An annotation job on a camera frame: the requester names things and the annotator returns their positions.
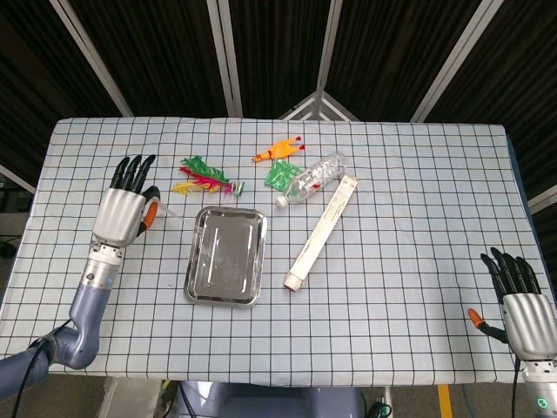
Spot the yellow rubber chicken toy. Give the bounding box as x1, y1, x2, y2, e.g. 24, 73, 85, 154
251, 135, 305, 165

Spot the long white roll box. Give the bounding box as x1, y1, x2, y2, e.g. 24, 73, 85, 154
283, 174, 360, 292

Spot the clear plastic bottle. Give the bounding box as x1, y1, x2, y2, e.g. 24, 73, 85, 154
276, 151, 350, 208

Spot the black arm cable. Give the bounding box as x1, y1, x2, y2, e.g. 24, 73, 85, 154
8, 319, 74, 418
510, 357, 524, 418

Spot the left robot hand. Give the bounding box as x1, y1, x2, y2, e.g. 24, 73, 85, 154
91, 154, 163, 249

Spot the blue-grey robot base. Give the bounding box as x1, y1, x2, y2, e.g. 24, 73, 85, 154
173, 380, 365, 418

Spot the colourful feather shuttlecock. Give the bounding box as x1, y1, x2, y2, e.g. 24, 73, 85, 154
171, 156, 246, 200

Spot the green snack packet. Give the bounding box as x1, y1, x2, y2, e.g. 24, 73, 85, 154
264, 158, 303, 192

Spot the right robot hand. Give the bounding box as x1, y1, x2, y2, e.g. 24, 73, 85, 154
467, 246, 557, 362

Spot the grey metal frame post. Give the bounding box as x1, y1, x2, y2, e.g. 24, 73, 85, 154
205, 0, 244, 118
313, 0, 345, 95
410, 0, 507, 124
49, 0, 134, 118

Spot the grey metal triangular brace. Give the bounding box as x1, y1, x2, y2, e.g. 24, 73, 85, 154
277, 90, 359, 123

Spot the checkered light blue tablecloth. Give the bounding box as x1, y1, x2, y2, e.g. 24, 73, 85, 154
0, 116, 557, 388

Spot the metal tray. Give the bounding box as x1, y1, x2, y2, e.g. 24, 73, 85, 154
183, 206, 269, 310

